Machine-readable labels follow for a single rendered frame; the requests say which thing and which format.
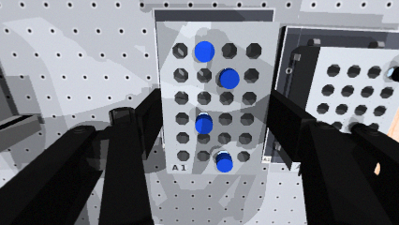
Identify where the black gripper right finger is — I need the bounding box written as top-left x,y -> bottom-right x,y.
266,89 -> 399,225

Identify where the grey perforated block with holes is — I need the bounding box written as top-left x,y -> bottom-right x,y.
288,45 -> 399,134
156,22 -> 280,175

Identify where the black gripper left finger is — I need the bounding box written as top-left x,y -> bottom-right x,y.
0,88 -> 163,225

